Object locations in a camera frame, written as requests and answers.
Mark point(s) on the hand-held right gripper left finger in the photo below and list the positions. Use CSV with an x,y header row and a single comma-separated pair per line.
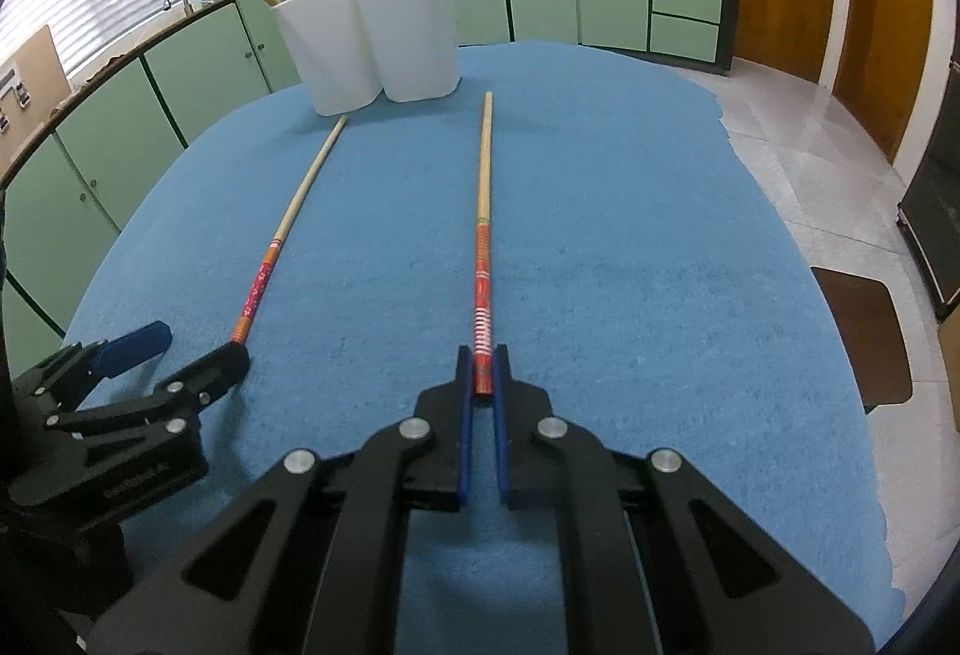
x,y
135,344

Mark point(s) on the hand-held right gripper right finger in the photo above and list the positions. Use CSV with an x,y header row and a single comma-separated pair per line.
x,y
217,370

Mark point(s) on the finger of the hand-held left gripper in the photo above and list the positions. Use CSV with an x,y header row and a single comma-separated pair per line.
x,y
465,445
501,445

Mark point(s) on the white double utensil holder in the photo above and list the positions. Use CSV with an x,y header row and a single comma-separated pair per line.
x,y
412,40

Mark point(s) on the blue table mat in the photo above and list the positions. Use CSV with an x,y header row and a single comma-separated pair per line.
x,y
637,250

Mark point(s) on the brown stool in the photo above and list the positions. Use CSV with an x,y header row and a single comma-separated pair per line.
x,y
862,332

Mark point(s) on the dark glass cabinet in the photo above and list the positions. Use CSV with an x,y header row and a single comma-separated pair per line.
x,y
934,197

